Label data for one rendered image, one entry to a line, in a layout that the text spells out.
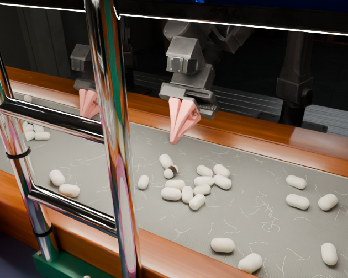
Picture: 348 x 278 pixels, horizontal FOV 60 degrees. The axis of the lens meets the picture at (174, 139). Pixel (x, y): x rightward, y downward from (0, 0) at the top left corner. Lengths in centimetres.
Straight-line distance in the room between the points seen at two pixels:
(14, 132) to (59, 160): 30
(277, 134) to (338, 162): 13
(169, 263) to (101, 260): 10
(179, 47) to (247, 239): 31
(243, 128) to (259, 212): 24
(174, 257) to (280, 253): 15
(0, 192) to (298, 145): 56
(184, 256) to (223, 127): 36
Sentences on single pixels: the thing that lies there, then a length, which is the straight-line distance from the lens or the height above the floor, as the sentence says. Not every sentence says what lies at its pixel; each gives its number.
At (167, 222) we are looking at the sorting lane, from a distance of 49.
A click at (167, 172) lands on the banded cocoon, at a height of 76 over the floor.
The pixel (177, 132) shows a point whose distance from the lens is 54.
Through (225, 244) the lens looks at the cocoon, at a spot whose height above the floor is 76.
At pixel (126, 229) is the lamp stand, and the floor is 86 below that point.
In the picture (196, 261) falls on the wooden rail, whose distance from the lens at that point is 42.
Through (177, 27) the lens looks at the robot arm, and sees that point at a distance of 55.
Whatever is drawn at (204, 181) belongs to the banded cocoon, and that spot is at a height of 76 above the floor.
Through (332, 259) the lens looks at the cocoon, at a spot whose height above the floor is 76.
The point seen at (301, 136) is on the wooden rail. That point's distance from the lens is 71.
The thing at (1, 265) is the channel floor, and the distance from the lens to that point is 59.
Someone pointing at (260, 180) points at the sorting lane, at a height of 74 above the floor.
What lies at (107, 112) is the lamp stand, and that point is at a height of 99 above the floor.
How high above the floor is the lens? 110
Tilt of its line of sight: 31 degrees down
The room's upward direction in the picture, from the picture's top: straight up
